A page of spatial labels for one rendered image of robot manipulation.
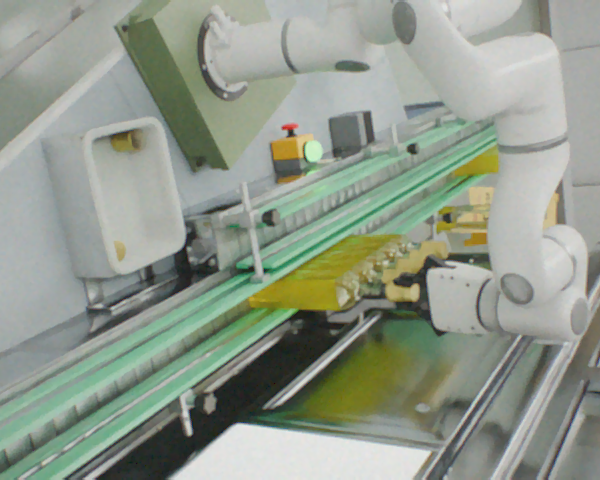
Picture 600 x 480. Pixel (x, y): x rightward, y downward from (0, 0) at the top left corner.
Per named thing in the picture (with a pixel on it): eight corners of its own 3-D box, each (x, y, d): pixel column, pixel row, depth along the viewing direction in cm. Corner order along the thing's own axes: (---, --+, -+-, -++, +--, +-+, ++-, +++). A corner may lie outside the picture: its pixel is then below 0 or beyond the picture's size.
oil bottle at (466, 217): (431, 232, 209) (526, 229, 195) (428, 213, 207) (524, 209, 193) (438, 224, 213) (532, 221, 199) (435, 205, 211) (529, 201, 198)
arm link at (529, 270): (518, 127, 100) (538, 270, 107) (464, 158, 92) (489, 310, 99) (579, 125, 94) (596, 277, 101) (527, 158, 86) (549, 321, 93)
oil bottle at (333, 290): (249, 308, 135) (354, 312, 124) (243, 279, 134) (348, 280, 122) (266, 297, 140) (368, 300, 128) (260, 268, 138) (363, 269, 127)
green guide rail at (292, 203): (228, 228, 129) (266, 227, 125) (227, 222, 129) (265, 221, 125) (510, 96, 272) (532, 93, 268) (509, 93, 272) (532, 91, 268)
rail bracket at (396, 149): (362, 160, 174) (415, 155, 167) (357, 128, 173) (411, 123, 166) (369, 157, 178) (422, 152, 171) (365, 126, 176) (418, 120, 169)
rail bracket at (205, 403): (139, 434, 112) (209, 446, 105) (129, 392, 110) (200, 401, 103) (157, 421, 115) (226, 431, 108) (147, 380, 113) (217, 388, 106)
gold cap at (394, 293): (387, 305, 121) (412, 306, 119) (384, 285, 120) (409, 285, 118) (396, 297, 124) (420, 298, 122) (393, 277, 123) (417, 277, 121)
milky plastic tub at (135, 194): (76, 279, 118) (117, 279, 113) (40, 137, 112) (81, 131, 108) (151, 246, 132) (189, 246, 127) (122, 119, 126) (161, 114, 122)
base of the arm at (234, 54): (184, 38, 127) (258, 25, 119) (213, -8, 134) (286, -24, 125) (228, 106, 137) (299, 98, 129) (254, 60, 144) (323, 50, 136)
